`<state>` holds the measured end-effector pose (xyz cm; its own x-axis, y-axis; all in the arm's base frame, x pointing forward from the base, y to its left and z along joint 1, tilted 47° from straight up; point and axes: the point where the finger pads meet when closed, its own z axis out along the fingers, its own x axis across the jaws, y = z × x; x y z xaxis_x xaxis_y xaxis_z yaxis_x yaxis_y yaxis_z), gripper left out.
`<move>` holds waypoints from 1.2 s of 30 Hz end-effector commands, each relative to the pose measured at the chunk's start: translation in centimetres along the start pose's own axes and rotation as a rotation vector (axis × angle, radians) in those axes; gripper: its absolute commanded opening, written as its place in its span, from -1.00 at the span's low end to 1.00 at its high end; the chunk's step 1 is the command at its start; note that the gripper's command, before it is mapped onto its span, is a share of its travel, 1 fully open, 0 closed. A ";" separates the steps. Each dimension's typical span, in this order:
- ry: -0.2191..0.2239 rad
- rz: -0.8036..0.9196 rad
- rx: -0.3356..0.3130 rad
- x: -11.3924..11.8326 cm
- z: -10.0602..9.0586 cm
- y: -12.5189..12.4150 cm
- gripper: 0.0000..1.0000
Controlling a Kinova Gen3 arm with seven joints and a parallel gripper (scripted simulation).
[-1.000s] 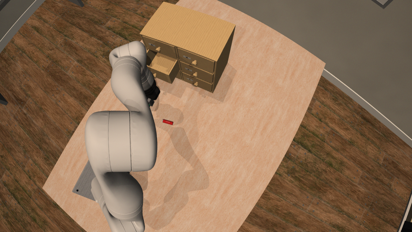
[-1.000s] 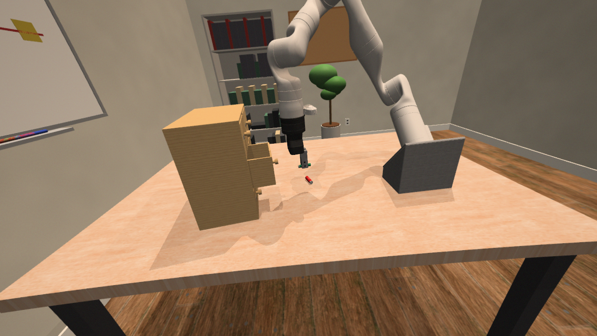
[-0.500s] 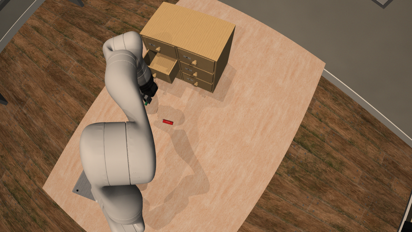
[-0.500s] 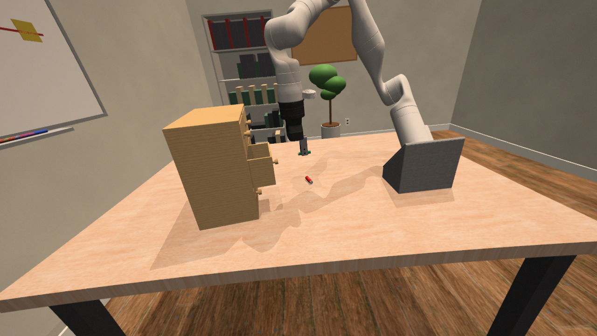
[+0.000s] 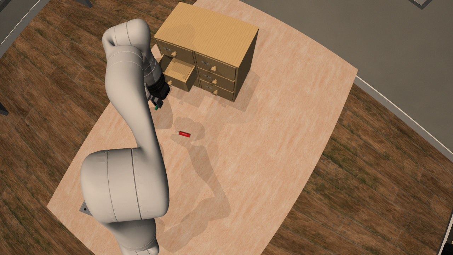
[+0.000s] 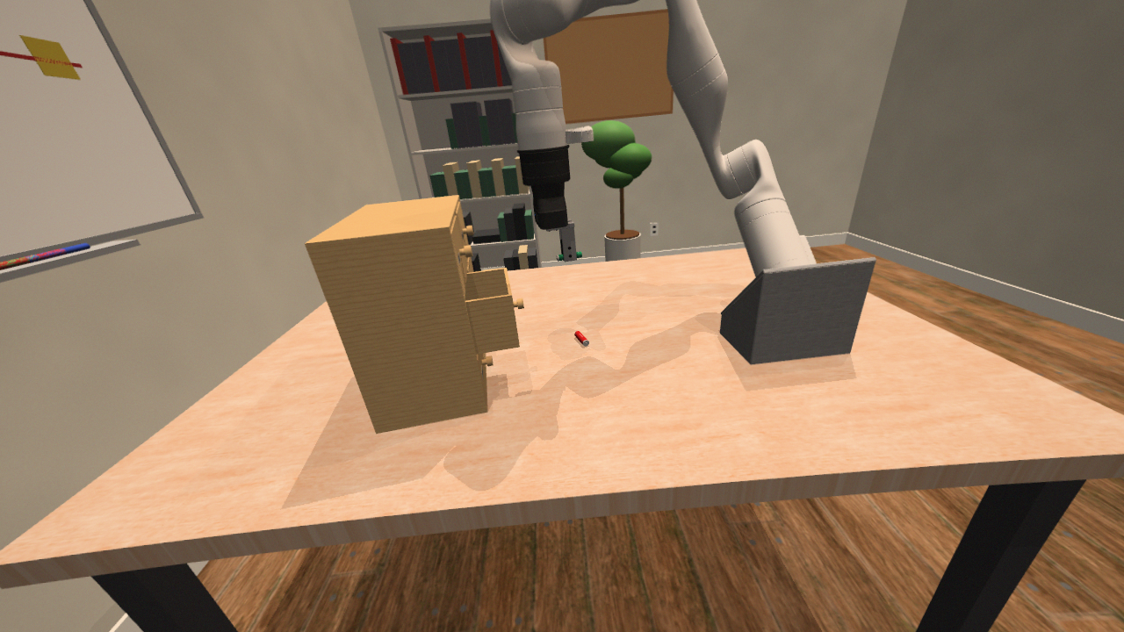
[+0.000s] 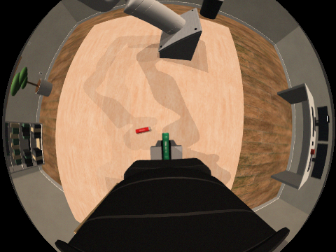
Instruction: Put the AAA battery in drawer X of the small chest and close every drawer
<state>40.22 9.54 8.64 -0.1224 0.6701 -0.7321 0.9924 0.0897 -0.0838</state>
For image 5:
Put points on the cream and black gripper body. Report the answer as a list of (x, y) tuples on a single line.
[(155, 84)]

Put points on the small wooden chest of drawers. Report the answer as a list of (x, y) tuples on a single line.
[(212, 34)]

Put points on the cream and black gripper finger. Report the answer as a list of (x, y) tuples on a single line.
[(152, 100), (158, 102)]

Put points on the brown wooden drawer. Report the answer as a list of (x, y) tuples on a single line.
[(215, 66), (217, 90), (178, 73), (197, 83), (216, 79), (176, 51)]

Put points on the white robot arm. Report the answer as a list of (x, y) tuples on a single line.
[(125, 189)]

